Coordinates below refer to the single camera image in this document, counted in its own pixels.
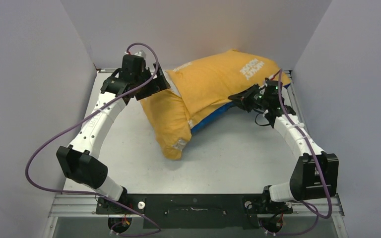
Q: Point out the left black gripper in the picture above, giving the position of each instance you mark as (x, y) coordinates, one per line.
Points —
(157, 84)

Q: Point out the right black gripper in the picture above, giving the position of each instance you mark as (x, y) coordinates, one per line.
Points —
(240, 99)

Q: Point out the yellow and blue pillowcase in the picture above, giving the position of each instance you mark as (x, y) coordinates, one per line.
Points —
(204, 85)

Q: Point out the white pillow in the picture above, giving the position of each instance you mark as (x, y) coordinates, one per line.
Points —
(173, 87)

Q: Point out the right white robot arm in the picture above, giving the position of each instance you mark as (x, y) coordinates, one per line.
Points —
(315, 173)

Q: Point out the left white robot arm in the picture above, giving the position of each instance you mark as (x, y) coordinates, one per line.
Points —
(79, 160)

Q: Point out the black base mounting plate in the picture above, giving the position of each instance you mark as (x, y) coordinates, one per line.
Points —
(208, 211)

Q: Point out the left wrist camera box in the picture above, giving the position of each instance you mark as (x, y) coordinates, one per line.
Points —
(140, 53)

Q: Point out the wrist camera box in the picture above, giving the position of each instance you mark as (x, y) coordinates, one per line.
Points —
(140, 53)
(271, 82)

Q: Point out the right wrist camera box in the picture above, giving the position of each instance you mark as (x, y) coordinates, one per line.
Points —
(271, 82)

